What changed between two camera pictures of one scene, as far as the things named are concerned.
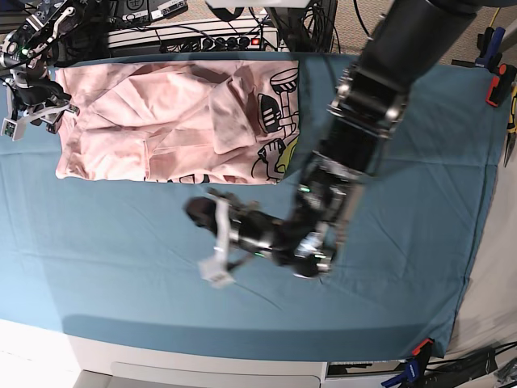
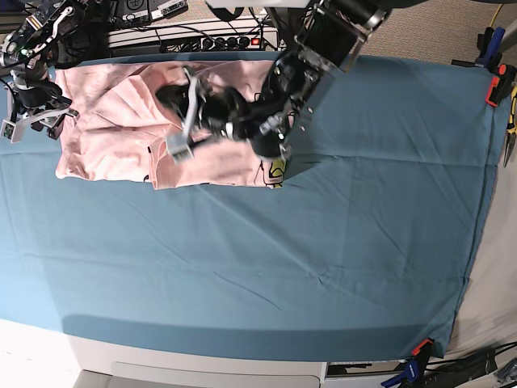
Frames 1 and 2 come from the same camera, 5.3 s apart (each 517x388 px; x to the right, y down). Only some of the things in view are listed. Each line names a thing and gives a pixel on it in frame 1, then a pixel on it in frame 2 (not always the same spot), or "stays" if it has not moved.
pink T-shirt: [208, 121] stays
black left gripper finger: [204, 218] -> [177, 103]
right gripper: [38, 98] stays
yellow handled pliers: [511, 129] stays
